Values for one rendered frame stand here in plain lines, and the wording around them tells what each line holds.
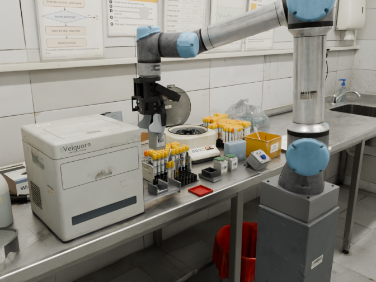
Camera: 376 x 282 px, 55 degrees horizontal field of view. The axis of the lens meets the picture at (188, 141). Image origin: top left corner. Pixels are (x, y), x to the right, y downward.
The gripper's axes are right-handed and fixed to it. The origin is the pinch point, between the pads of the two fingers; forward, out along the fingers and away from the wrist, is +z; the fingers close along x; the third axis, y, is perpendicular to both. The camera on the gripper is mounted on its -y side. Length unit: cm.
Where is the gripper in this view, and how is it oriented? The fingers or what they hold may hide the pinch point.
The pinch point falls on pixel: (156, 135)
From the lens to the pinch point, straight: 123.5
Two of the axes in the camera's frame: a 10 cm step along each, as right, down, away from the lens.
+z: 0.0, 9.6, 2.8
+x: 6.4, 2.2, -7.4
